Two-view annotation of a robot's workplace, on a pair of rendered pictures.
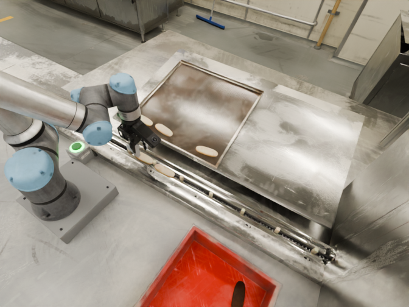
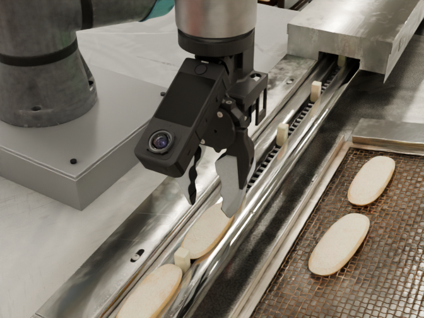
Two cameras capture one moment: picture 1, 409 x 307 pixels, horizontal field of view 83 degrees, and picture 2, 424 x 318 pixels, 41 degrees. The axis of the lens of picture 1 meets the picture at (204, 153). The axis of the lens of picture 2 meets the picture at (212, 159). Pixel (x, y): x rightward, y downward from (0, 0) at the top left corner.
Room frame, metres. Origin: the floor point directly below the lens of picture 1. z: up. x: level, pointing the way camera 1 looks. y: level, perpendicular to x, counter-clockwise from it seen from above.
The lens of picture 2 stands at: (0.63, -0.22, 1.30)
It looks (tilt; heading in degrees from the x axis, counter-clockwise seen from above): 36 degrees down; 94
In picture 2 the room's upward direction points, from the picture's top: 1 degrees counter-clockwise
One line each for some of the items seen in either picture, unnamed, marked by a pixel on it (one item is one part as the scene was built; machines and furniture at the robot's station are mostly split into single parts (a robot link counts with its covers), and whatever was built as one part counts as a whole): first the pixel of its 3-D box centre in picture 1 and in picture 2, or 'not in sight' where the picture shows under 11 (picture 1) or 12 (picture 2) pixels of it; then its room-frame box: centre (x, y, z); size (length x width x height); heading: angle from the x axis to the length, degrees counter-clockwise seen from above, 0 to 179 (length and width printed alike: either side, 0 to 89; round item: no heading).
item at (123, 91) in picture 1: (123, 92); not in sight; (0.61, 0.29, 1.19); 0.09 x 0.08 x 0.11; 117
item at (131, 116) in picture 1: (128, 111); (212, 6); (0.60, 0.28, 1.11); 0.08 x 0.08 x 0.05
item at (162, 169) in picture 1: (164, 170); (149, 295); (0.54, 0.16, 0.86); 0.10 x 0.04 x 0.01; 64
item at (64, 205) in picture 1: (52, 194); (40, 70); (0.34, 0.51, 0.93); 0.15 x 0.15 x 0.10
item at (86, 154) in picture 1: (81, 155); not in sight; (0.58, 0.54, 0.84); 0.08 x 0.08 x 0.11; 65
